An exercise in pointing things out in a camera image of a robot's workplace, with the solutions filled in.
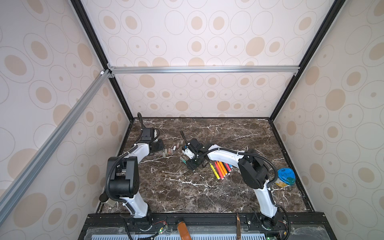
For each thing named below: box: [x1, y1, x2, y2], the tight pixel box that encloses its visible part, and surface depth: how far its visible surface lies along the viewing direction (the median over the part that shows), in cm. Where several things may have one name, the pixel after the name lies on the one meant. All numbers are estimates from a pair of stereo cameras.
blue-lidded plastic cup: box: [274, 167, 296, 188], surface depth 81 cm
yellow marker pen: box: [209, 162, 221, 180], surface depth 92 cm
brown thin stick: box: [236, 213, 241, 240], surface depth 74 cm
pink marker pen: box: [214, 161, 225, 180], surface depth 91 cm
